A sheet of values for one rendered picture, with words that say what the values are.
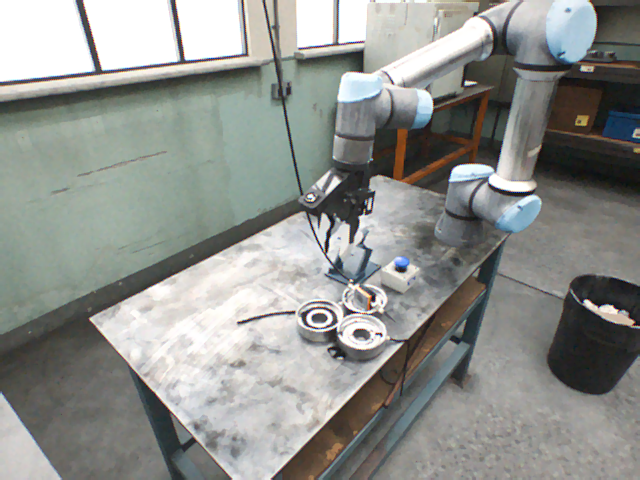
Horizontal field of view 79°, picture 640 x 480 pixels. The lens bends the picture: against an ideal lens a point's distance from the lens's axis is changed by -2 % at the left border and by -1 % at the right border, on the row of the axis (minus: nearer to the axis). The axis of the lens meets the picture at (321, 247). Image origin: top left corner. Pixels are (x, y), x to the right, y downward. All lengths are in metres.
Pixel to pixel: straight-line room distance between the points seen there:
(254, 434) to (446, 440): 1.11
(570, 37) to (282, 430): 0.94
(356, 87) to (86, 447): 1.63
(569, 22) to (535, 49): 0.07
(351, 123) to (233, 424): 0.58
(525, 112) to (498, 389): 1.28
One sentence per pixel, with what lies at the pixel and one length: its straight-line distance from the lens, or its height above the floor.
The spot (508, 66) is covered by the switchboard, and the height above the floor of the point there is 0.89.
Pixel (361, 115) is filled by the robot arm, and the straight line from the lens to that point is 0.74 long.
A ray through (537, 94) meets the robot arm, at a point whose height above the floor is 1.26.
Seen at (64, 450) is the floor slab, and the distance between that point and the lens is 1.93.
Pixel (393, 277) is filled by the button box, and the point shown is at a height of 0.84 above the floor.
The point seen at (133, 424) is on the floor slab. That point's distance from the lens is 1.88.
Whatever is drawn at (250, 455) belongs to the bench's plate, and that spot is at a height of 0.80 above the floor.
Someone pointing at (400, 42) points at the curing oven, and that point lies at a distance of 3.06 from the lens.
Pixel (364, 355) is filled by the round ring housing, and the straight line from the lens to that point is 0.84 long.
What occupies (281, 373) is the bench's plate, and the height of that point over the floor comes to 0.80.
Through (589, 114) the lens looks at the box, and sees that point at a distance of 4.16.
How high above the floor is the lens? 1.44
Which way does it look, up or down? 32 degrees down
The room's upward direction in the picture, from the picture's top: straight up
